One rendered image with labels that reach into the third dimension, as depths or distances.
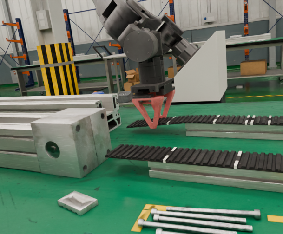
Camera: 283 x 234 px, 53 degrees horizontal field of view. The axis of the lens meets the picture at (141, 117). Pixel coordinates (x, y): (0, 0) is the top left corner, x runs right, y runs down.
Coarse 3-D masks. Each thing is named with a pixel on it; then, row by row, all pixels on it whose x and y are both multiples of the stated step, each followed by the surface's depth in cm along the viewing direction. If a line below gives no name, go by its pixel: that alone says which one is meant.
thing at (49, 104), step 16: (48, 96) 83; (64, 96) 79; (80, 96) 76; (96, 96) 73; (112, 96) 71; (0, 112) 80; (16, 112) 77; (32, 112) 75; (48, 112) 72; (112, 112) 71; (112, 128) 71
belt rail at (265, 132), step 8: (192, 128) 59; (200, 128) 58; (208, 128) 58; (216, 128) 57; (224, 128) 56; (232, 128) 56; (240, 128) 55; (248, 128) 54; (256, 128) 54; (264, 128) 53; (272, 128) 52; (280, 128) 52; (200, 136) 59; (208, 136) 58; (216, 136) 57; (224, 136) 57; (232, 136) 56; (240, 136) 55; (248, 136) 55; (256, 136) 54; (264, 136) 53; (272, 136) 53; (280, 136) 52
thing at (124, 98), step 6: (114, 54) 398; (120, 54) 375; (114, 60) 400; (174, 60) 341; (114, 66) 403; (174, 66) 343; (108, 72) 356; (174, 72) 345; (108, 78) 357; (108, 84) 359; (120, 96) 362; (126, 96) 361; (120, 102) 365; (126, 102) 363
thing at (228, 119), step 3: (225, 117) 59; (228, 117) 58; (231, 117) 58; (234, 117) 58; (225, 120) 56; (228, 120) 57; (231, 120) 56; (225, 123) 55; (228, 123) 55; (231, 123) 55
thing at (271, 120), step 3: (270, 117) 55; (273, 117) 55; (276, 117) 54; (267, 120) 54; (270, 120) 53; (273, 120) 54; (276, 120) 53; (267, 123) 52; (270, 123) 52; (273, 123) 52; (276, 123) 51
